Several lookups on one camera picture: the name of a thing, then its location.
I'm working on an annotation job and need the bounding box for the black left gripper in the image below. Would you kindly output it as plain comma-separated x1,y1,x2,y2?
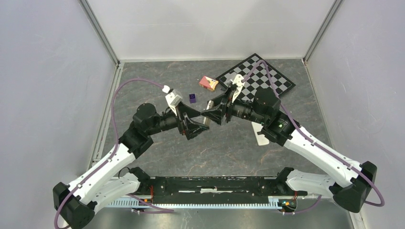
147,101,209,140

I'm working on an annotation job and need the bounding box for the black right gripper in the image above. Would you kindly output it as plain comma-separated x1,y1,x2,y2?
201,87,267,125

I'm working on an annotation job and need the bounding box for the red and white remote control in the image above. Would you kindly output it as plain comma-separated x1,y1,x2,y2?
251,122,270,146

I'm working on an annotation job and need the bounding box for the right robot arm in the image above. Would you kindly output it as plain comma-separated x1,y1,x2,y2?
202,88,377,213

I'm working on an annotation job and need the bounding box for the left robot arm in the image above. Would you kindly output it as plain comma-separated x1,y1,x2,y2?
53,102,209,229

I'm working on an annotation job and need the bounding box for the purple plastic block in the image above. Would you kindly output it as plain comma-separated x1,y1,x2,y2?
189,94,196,104

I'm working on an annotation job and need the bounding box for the red playing card box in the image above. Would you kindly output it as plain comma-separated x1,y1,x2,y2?
199,76,219,92

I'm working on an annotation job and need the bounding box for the black and white chessboard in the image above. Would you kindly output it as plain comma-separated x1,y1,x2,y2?
216,53,296,101

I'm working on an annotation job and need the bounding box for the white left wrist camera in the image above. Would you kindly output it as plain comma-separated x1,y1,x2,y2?
162,85,182,116

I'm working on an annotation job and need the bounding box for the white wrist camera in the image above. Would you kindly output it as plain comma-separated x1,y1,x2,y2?
162,85,182,116
228,74,245,103

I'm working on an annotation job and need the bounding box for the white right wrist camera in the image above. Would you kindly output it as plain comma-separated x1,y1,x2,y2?
228,74,245,103

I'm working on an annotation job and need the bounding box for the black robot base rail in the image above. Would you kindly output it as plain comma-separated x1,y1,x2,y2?
110,167,309,211

